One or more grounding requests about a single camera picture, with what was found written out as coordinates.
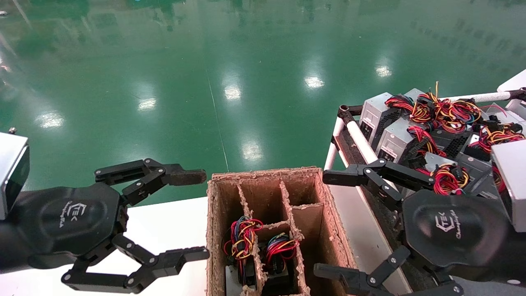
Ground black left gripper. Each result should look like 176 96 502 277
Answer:
12 183 210 293

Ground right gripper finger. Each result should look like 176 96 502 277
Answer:
323 158 436 212
314 245 465 296

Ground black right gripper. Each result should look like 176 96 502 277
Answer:
402 189 526 284

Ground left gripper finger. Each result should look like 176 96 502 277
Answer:
95 158 207 206

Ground power supply red yellow cables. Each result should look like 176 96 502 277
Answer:
223 216 264 296

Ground brown divided cardboard box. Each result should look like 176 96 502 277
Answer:
205 166 358 296

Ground dark grey power supply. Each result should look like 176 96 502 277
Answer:
456 152 494 194

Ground silver power supply unit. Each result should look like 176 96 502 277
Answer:
359 92 415 145
375 117 447 164

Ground black mesh power supply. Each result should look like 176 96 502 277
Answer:
429 129 473 159

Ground white cart panel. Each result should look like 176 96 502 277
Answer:
496 69 526 93

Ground white pipe cart frame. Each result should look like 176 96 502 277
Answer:
324 88 526 194

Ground black felt rail strip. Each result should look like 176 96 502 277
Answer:
334 132 428 292

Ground power supply coiled red cables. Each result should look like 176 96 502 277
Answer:
415 152 470 196

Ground power supply red blue cables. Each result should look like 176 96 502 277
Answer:
260 232 300 296

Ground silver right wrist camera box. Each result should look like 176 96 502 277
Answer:
491 140 526 233

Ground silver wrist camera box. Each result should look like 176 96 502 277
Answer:
491 140 526 233
0 132 30 220

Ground power supply orange red cables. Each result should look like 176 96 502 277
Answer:
471 109 526 155

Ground power supply large tangled cables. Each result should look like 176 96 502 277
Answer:
405 81 483 134

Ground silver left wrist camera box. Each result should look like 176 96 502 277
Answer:
0 132 30 220

